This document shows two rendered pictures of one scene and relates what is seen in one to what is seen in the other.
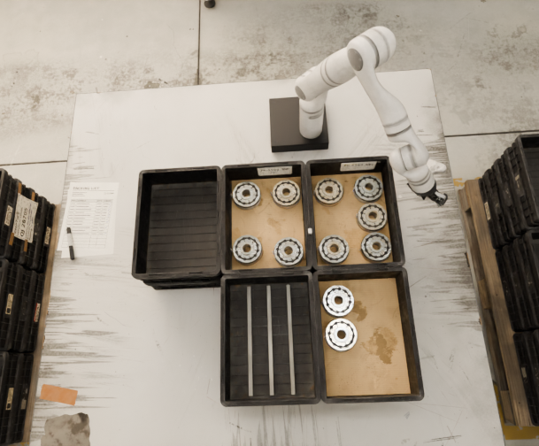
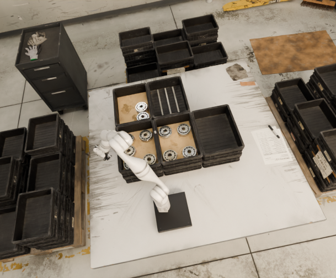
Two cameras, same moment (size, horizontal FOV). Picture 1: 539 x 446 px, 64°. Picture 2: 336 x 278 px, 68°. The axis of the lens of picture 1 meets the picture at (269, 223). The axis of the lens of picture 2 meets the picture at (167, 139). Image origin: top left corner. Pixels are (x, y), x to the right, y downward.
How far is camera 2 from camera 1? 1.49 m
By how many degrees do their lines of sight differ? 51
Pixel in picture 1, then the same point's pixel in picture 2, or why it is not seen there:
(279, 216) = (172, 147)
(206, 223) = (206, 139)
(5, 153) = not seen: outside the picture
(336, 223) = (145, 148)
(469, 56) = not seen: outside the picture
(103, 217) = (264, 146)
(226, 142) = (212, 197)
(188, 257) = (209, 124)
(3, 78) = not seen: outside the picture
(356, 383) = (136, 96)
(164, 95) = (264, 225)
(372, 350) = (130, 106)
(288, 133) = (175, 201)
